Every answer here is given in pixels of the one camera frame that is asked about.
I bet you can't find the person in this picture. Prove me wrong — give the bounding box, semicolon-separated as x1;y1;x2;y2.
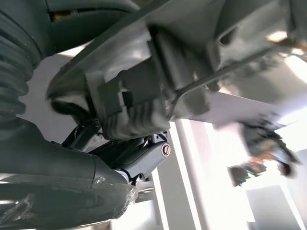
228;115;301;188

